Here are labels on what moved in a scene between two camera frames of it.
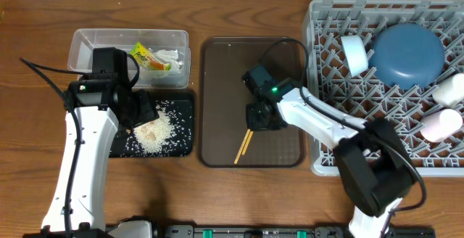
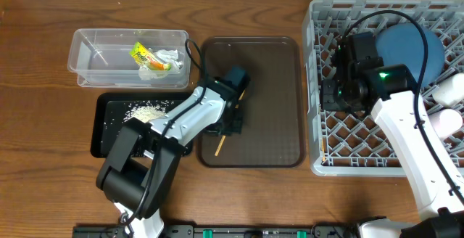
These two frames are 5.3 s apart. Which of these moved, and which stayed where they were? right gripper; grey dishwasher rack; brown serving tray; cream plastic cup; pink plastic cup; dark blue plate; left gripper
Moved: right gripper; left gripper
Stayed: grey dishwasher rack; cream plastic cup; pink plastic cup; brown serving tray; dark blue plate
